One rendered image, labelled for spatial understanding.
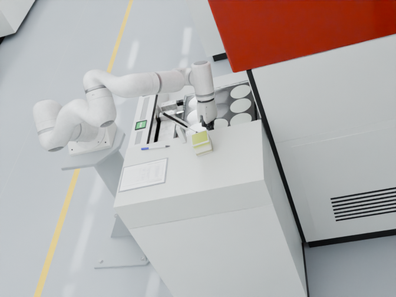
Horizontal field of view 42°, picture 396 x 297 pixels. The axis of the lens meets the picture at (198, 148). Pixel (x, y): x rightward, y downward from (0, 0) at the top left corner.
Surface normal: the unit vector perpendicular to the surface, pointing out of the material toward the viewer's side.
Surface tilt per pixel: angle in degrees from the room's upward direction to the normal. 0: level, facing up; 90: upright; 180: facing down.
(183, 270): 90
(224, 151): 0
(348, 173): 90
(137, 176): 0
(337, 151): 90
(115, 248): 0
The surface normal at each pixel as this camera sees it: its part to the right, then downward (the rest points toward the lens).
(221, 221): -0.06, 0.69
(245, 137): -0.32, -0.70
